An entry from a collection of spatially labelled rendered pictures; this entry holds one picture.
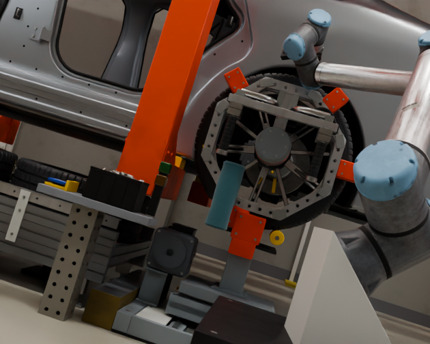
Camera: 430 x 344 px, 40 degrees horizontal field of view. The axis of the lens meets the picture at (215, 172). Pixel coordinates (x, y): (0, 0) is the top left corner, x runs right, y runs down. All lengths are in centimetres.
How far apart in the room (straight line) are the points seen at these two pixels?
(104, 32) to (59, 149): 140
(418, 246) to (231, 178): 92
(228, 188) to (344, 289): 94
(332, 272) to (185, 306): 112
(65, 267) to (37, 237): 35
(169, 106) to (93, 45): 461
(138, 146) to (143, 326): 69
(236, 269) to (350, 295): 116
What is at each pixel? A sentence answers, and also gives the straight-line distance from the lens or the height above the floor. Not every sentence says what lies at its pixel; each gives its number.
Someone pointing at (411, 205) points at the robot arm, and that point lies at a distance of 147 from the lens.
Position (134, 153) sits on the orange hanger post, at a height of 66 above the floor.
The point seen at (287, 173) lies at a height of 81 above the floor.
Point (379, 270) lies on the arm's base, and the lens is 155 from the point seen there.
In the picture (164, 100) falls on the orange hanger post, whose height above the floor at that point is 90.
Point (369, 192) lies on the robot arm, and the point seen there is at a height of 70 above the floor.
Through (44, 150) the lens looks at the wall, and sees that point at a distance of 689.
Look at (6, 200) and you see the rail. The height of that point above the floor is 32.
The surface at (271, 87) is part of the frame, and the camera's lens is 244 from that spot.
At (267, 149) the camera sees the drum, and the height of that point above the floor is 82.
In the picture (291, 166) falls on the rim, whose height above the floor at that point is 81.
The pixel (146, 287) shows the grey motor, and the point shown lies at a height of 14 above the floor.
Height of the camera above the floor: 57
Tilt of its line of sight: 3 degrees up
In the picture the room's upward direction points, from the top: 17 degrees clockwise
